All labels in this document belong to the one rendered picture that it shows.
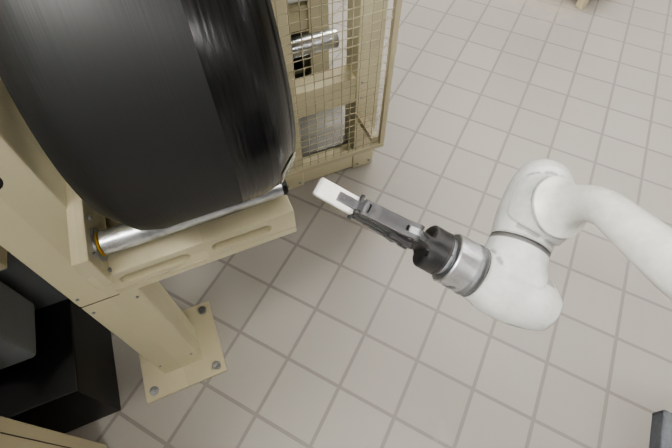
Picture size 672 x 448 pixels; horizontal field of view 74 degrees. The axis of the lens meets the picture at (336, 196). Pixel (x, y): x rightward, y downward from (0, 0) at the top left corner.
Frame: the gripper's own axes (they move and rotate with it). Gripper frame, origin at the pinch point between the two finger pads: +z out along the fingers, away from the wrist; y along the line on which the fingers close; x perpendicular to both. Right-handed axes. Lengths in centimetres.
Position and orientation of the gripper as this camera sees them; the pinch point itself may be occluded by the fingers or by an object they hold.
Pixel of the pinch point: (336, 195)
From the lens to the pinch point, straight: 70.7
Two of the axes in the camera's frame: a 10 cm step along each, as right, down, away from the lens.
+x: 4.5, -8.7, 2.0
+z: -8.7, -4.8, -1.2
